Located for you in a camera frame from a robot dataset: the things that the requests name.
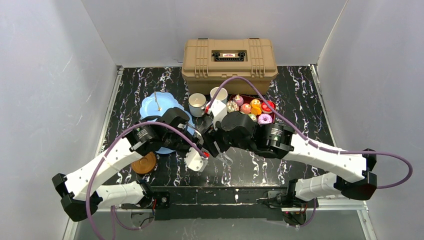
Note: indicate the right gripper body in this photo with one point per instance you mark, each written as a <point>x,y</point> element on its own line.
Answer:
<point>214,141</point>

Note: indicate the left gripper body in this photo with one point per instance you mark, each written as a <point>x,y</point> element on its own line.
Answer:
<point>197,141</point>

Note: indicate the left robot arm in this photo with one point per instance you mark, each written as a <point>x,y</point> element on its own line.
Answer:
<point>83,191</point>

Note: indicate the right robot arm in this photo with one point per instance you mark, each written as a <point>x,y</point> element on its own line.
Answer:
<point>349,175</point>

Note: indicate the chocolate sprinkle donut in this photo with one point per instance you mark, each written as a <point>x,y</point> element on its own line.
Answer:
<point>232,106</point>

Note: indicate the brown wooden coaster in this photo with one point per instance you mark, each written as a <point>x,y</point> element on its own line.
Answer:
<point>145,165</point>

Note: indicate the white mug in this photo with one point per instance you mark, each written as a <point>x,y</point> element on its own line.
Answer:
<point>196,103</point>

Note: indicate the green kiwi tart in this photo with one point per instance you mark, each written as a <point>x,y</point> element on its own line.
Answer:
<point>253,117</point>

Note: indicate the pink round pastry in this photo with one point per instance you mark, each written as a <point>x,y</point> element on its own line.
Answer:
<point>245,108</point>

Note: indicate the light blue mug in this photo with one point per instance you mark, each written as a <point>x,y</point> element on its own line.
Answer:
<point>221,94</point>

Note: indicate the pink cupcake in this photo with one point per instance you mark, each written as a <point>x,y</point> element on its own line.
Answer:
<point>238,99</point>

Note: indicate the blue three-tier cake stand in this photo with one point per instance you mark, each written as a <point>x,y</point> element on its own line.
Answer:
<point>152,106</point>

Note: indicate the orange pastry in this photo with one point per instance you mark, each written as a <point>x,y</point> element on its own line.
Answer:
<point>256,107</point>

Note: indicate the purple frosted donut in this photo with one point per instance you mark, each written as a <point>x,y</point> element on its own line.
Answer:
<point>264,119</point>

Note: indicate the tan plastic toolbox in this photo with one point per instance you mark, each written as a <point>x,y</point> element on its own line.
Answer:
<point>209,62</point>

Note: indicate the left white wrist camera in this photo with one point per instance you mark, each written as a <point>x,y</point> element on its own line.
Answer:
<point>194,161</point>

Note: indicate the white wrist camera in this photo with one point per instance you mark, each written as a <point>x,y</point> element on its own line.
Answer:
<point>194,161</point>
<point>217,110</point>

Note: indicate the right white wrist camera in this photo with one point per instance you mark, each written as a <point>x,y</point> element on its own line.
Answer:
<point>217,110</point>

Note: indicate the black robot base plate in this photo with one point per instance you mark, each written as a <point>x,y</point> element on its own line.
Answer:
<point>217,202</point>

